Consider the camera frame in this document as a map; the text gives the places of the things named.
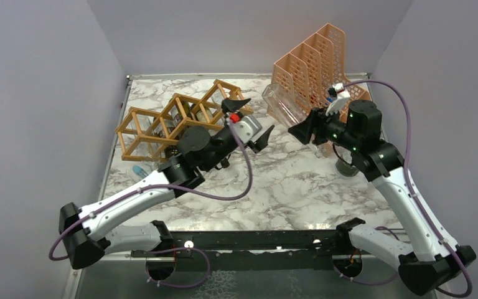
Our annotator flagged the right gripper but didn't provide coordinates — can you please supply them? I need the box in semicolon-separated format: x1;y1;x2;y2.
289;103;361;151

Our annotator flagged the green wine bottle white label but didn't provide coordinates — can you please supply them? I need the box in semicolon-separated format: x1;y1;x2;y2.
192;104;223;131

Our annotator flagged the clear round glass bottle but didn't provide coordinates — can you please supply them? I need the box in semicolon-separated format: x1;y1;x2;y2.
335;154;359;178

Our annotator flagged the green wine bottle silver neck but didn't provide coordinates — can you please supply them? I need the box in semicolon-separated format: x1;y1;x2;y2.
156;123;182;162

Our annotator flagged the clear tall glass bottle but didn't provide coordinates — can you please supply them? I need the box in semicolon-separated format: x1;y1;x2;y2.
132;114;159;171

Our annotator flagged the wooden wine rack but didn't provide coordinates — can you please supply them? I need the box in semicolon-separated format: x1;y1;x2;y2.
116;79;245;162

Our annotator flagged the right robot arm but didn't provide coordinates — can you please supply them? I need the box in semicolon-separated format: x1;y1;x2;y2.
289;100;476;296

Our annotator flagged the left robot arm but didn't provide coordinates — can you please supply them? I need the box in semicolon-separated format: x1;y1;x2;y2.
49;99;274;270

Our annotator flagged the orange plastic file organizer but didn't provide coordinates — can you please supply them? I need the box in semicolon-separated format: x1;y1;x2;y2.
271;24;371;122

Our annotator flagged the blue white sticker disc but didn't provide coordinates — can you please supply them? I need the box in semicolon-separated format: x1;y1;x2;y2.
129;164;149;182

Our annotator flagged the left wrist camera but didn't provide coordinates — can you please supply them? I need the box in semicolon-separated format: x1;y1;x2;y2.
228;115;263;144

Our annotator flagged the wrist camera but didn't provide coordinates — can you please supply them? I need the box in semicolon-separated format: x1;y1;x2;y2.
228;115;263;144
326;83;350;116

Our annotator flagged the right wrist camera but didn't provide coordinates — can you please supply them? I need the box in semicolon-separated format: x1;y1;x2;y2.
326;83;350;116

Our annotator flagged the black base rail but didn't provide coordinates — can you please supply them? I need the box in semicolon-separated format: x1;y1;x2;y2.
130;230;363;277

